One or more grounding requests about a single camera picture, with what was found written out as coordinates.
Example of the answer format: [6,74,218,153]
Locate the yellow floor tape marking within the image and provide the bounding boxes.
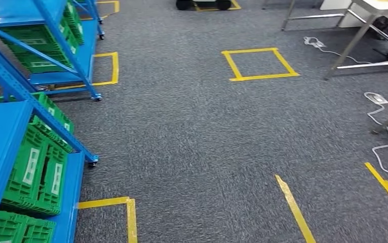
[80,0,120,21]
[221,47,300,82]
[51,51,120,91]
[275,161,388,243]

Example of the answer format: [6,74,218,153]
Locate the open green plastic crate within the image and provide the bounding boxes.
[0,92,75,153]

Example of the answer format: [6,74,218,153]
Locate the blue metal shelf rack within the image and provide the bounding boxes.
[0,26,100,243]
[0,0,102,101]
[71,0,106,40]

